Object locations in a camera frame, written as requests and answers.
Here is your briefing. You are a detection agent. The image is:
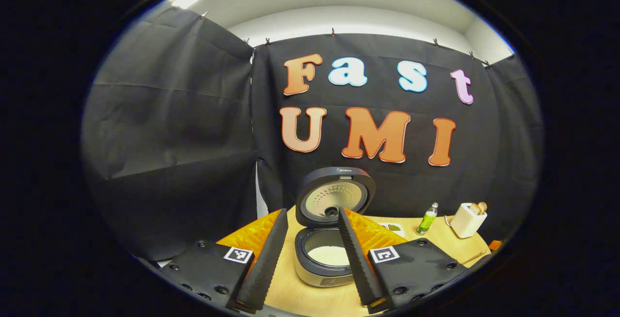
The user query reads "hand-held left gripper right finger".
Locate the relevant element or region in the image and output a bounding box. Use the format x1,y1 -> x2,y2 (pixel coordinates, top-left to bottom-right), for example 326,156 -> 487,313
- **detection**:
338,206 -> 468,314

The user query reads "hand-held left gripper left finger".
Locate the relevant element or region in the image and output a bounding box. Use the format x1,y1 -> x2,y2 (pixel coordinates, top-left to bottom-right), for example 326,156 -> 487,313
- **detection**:
160,208 -> 289,314

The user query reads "white rice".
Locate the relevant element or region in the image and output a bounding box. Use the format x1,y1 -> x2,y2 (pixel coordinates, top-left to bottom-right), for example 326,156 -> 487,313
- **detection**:
308,246 -> 350,267

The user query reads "dark grey rice cooker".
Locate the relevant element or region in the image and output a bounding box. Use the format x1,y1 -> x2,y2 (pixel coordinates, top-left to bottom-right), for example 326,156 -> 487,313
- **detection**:
294,167 -> 376,287

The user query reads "white toaster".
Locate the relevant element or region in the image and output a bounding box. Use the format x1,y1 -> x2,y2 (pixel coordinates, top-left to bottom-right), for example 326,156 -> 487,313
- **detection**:
450,203 -> 488,239

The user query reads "white divided bean dish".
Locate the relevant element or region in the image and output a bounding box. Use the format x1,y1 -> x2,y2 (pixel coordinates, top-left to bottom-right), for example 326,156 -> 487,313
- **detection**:
380,222 -> 405,238

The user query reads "green label bottle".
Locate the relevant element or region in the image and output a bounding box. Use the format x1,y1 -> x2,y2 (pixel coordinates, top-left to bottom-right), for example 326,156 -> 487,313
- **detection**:
417,203 -> 439,235

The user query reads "black backdrop cloth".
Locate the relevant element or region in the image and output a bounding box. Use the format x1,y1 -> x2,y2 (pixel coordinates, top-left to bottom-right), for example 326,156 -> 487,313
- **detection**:
82,7 -> 543,264

